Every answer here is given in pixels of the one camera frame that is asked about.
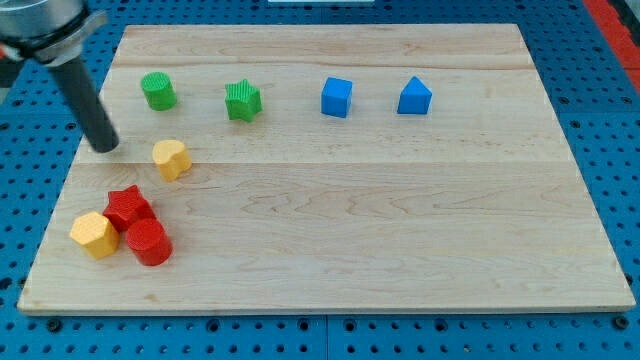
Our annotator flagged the yellow hexagon block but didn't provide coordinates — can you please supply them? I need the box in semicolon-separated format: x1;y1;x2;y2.
69;212;120;260

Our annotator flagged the light wooden board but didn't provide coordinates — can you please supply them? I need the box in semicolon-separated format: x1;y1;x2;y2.
18;24;635;316

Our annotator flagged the red cylinder block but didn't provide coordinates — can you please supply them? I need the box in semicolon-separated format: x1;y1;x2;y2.
125;218;173;266

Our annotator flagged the red star block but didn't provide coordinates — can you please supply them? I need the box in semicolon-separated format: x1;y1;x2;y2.
103;185;156;232

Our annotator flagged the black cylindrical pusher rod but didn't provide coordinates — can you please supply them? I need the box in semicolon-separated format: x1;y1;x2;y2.
49;56;119;153

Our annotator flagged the green star block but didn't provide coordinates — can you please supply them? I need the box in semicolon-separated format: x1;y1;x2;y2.
225;79;262;122

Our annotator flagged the yellow heart block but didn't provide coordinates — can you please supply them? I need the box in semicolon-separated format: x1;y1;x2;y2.
152;139;192;182

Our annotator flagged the blue cube block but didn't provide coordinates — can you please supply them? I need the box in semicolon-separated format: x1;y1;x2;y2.
321;77;353;118

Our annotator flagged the blue triangular prism block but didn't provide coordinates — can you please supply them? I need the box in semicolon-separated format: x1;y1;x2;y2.
397;76;433;115

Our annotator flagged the green cylinder block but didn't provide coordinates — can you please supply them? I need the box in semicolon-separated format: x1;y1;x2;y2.
140;72;177;111

